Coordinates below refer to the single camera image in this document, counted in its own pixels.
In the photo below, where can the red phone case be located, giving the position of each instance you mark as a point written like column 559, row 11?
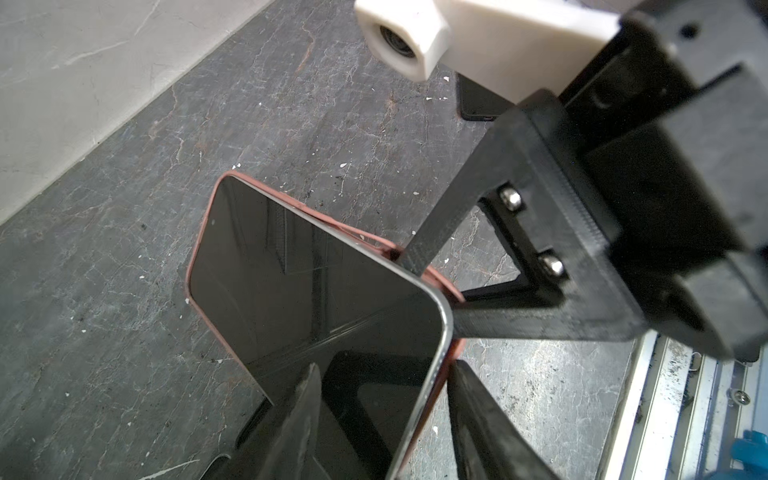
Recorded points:
column 432, row 288

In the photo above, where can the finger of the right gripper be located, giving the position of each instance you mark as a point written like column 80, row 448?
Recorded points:
column 592, row 304
column 525, row 176

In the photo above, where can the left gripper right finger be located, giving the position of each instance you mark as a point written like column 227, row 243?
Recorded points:
column 486, row 444

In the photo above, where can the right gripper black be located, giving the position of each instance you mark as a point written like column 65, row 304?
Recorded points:
column 673, row 112

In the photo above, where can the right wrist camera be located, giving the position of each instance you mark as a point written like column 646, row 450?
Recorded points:
column 512, row 48

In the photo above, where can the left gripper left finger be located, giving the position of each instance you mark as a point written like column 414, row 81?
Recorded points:
column 282, row 443

